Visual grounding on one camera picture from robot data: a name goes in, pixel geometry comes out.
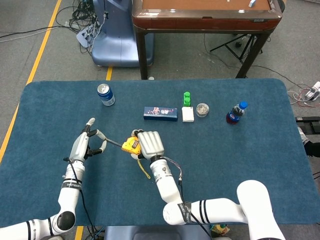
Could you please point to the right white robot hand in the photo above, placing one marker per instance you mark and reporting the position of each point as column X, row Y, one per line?
column 151, row 145

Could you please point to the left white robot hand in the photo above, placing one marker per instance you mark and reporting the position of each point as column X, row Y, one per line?
column 78, row 147

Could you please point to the yellow tape measure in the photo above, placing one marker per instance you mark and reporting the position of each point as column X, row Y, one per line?
column 128, row 145

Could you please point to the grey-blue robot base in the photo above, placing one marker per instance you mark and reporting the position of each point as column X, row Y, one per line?
column 130, row 233

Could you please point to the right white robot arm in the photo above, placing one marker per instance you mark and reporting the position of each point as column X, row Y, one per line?
column 170, row 187

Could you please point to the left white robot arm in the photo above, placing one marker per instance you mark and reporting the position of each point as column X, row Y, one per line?
column 68, row 197

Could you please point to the dark blue rectangular box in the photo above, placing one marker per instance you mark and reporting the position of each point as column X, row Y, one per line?
column 160, row 114

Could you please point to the small white box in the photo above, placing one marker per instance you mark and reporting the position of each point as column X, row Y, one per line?
column 188, row 115

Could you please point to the blue soda can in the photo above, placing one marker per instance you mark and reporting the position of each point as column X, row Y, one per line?
column 107, row 97

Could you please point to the green toy brick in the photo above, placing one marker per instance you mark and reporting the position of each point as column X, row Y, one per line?
column 187, row 100

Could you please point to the clear jar of paper clips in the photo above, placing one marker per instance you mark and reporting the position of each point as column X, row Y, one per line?
column 202, row 110

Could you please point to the blue felt table cover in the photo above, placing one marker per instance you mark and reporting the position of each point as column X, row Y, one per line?
column 225, row 162

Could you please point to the cola bottle blue cap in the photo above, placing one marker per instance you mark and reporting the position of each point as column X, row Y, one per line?
column 233, row 116

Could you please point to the yellow-green toy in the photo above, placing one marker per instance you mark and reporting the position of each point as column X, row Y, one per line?
column 220, row 230

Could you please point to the white power strip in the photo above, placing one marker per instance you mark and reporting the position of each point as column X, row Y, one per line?
column 83, row 37

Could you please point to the brown mahjong table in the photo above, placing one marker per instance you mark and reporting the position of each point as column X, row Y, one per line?
column 200, row 23

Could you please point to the black tripod stand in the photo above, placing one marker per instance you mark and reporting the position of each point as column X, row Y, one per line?
column 238, row 45

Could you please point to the person's white shoe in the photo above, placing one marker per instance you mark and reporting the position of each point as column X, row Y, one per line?
column 303, row 135

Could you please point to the black floor pedal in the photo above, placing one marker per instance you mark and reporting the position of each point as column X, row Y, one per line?
column 308, row 125

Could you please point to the person's black trouser leg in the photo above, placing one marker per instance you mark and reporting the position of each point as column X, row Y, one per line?
column 313, row 148

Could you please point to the white floor device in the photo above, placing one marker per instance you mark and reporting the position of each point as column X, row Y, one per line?
column 312, row 93

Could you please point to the blue-grey machine pedestal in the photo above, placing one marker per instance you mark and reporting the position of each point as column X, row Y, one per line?
column 117, row 45

